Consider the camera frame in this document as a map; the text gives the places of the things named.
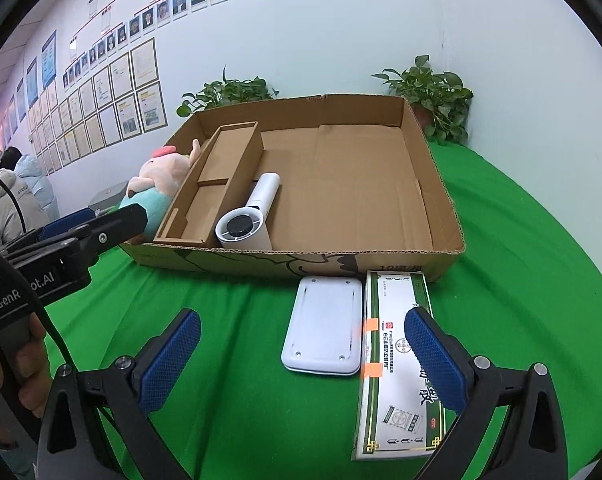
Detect pink pig plush toy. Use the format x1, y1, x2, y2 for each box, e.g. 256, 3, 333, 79
120, 139, 202, 245

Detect white handheld fan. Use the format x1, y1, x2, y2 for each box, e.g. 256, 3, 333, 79
215, 172, 280, 252

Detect small cardboard tray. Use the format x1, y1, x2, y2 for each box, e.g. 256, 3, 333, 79
153, 122, 264, 248

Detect person's left hand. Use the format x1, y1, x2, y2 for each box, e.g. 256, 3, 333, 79
0, 313, 52, 418

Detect person in white jacket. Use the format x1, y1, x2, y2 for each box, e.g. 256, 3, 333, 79
0, 146, 59, 249

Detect green white medicine box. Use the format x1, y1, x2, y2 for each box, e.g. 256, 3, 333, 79
352, 271, 446, 460

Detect white flat rectangular device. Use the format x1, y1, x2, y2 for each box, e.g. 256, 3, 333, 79
280, 276, 363, 376

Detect left potted green plant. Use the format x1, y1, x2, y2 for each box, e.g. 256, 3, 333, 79
176, 68, 278, 118

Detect potted green plant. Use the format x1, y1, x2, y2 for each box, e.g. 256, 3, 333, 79
373, 54, 474, 144
176, 68, 278, 118

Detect large open cardboard box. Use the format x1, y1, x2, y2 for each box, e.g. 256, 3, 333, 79
125, 94, 466, 280

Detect right potted green plant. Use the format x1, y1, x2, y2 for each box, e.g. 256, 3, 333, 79
373, 54, 474, 144

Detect black cable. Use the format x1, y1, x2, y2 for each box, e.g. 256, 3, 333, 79
0, 173, 78, 369

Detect framed certificates on wall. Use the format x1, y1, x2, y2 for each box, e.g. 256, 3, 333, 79
24, 39, 169, 174

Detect portrait photos on wall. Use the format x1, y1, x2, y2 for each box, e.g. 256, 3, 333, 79
60, 0, 277, 86

